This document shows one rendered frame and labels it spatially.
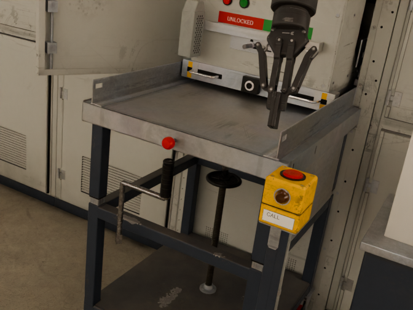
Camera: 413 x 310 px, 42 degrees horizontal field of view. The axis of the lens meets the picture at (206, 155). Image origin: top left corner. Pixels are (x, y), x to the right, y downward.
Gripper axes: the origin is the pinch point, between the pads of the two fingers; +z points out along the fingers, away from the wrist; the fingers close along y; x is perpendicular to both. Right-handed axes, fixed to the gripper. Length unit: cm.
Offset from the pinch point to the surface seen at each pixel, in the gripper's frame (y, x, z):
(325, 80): 0, 56, -22
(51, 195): -136, 123, 31
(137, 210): -83, 114, 30
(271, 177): 2.7, -4.4, 13.6
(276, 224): 4.4, -1.3, 22.1
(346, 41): 4, 59, -36
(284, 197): 5.7, -5.1, 16.9
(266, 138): -8.7, 30.6, 1.5
